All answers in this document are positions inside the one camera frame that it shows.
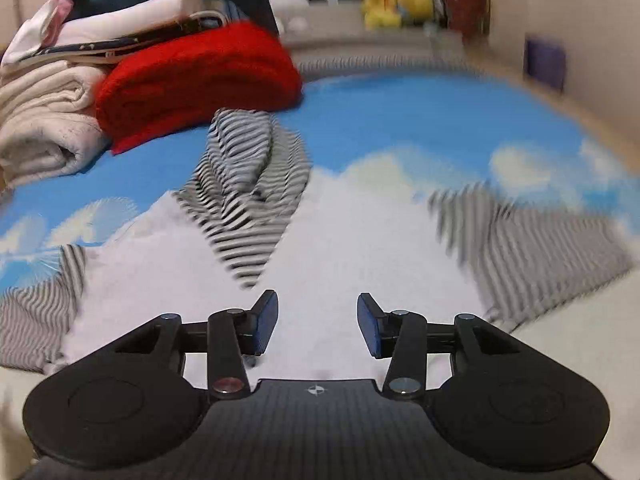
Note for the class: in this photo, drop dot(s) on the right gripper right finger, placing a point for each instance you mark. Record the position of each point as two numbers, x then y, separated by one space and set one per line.
406 338

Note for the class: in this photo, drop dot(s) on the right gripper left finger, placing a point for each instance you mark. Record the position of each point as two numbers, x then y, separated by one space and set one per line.
228 336

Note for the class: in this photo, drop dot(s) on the black white striped garment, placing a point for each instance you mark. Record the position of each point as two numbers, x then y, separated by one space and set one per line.
254 215

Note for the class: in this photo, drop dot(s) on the red folded knit sweater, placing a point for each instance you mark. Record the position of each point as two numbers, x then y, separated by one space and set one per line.
181 83

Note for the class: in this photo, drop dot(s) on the cream folded blanket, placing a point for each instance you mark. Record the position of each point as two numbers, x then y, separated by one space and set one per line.
48 122

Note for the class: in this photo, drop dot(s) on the yellow plush toys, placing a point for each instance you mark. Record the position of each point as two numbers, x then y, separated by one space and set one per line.
379 14

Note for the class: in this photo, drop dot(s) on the dark red bag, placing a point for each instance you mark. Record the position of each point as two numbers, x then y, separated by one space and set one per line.
470 18

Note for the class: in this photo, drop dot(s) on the white folded cloth stack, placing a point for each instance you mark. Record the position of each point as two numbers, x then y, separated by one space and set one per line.
45 30

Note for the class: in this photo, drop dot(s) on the purple wall box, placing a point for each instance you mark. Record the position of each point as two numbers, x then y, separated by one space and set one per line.
546 62

